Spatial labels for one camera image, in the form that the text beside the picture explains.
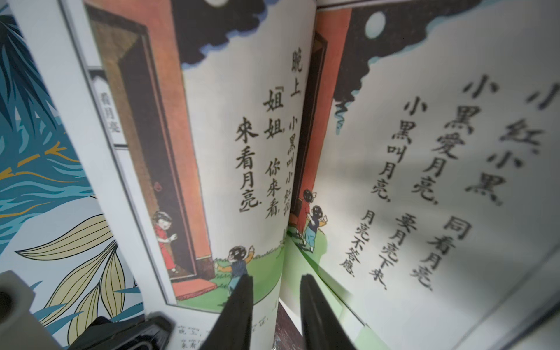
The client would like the green sticky note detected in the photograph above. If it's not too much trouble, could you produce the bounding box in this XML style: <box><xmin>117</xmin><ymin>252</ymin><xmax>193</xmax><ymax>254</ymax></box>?
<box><xmin>279</xmin><ymin>227</ymin><xmax>389</xmax><ymax>349</ymax></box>

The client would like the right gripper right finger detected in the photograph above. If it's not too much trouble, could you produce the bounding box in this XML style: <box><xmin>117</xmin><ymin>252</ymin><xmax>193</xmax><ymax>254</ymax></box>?
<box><xmin>300</xmin><ymin>274</ymin><xmax>350</xmax><ymax>350</ymax></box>

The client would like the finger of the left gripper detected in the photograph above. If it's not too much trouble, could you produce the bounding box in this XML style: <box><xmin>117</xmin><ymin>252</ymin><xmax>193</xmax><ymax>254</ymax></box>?
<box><xmin>68</xmin><ymin>315</ymin><xmax>175</xmax><ymax>350</ymax></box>

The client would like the green cover picture book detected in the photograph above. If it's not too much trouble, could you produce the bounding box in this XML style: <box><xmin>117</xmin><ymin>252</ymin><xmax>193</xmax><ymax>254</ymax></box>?
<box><xmin>1</xmin><ymin>1</ymin><xmax>559</xmax><ymax>349</ymax></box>

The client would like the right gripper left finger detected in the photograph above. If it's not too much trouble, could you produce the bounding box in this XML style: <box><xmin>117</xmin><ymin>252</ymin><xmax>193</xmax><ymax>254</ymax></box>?
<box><xmin>199</xmin><ymin>275</ymin><xmax>254</xmax><ymax>350</ymax></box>

